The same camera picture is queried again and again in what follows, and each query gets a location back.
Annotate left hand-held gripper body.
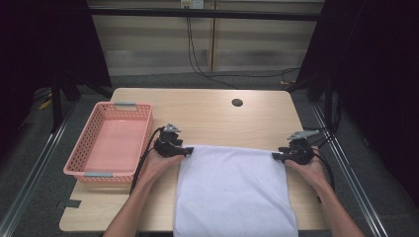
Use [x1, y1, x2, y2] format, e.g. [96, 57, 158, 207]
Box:
[153, 122, 186, 158]

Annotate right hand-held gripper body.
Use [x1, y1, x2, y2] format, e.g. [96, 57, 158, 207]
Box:
[286, 129, 320, 166]

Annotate white printed shirt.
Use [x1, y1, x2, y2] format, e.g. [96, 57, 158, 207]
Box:
[173, 145, 299, 237]

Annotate person's right hand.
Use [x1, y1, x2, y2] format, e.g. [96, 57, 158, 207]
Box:
[285, 147, 329, 192]

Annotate person's left hand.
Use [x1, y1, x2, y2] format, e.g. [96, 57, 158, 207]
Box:
[139, 151, 185, 188]

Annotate pink plastic basket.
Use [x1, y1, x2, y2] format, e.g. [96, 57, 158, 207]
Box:
[62, 101, 154, 185]

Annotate black metal stand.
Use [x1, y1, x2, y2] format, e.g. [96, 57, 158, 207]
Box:
[50, 77, 113, 133]
[285, 72, 334, 129]

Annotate black curtain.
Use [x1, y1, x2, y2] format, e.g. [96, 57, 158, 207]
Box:
[0, 0, 113, 159]
[295, 0, 419, 205]

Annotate black horizontal bar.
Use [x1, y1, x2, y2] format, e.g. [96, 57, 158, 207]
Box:
[88, 8, 325, 23]

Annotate left hand-held gripper cable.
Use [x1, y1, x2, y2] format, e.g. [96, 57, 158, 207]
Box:
[128, 126, 166, 196]

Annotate hand-held gripper cable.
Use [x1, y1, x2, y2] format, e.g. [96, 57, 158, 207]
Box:
[312, 146, 336, 193]
[128, 126, 166, 196]

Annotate black floor cables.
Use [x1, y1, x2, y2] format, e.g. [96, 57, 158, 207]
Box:
[302, 92, 341, 156]

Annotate right hand-held gripper cable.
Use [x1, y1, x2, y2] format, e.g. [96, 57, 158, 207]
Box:
[312, 146, 336, 193]

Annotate metal floor rail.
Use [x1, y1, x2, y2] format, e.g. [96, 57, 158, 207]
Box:
[0, 102, 77, 237]
[310, 103, 390, 237]

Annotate black wall cable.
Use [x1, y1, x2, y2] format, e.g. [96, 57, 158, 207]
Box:
[187, 16, 301, 80]
[186, 8, 239, 90]

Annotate white wall power outlet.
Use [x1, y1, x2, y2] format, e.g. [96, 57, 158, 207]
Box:
[180, 0, 206, 10]

